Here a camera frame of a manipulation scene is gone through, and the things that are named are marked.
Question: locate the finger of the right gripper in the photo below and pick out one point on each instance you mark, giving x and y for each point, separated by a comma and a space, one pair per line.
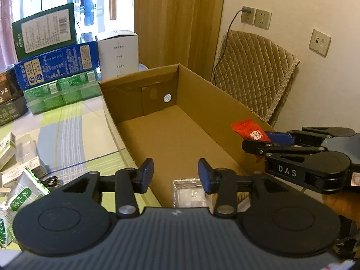
299, 137
262, 148

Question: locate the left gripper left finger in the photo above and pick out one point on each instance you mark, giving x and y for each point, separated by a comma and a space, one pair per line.
131, 181

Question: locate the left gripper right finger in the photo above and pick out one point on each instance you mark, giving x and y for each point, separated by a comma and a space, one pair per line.
222, 182

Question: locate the red snack packet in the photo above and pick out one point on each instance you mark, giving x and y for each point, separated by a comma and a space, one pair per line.
249, 130

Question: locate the clear plastic blister pack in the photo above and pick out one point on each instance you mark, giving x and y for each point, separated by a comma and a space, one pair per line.
189, 193

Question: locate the silver green tea pouch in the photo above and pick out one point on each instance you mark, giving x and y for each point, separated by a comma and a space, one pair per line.
27, 189

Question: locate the green white medicine box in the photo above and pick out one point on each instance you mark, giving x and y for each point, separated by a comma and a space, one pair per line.
7, 149

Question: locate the clear plastic tray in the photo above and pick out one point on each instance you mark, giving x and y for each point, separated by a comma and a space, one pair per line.
25, 149

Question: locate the checked pastel tablecloth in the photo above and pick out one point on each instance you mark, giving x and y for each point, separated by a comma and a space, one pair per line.
73, 140

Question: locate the quilted brown chair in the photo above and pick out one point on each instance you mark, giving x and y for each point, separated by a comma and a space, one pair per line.
255, 71

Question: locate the brown cardboard box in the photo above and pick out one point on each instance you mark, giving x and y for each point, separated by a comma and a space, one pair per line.
176, 117

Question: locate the green shrink-wrapped cartons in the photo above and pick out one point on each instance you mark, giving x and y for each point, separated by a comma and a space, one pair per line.
62, 92

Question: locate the blue carton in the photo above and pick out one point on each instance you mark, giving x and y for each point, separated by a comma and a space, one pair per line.
57, 64

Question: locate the white carton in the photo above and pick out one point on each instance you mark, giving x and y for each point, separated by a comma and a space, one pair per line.
118, 53

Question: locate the black food container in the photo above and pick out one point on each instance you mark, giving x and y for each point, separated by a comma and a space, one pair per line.
12, 100

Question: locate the pink curtain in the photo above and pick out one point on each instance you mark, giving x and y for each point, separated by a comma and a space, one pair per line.
8, 54

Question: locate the dark green carton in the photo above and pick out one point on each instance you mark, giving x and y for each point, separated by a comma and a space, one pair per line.
45, 31

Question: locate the wall data socket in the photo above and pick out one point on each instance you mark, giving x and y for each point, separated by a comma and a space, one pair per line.
319, 43

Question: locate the wall power socket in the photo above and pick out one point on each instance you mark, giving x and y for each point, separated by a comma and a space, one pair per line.
257, 17

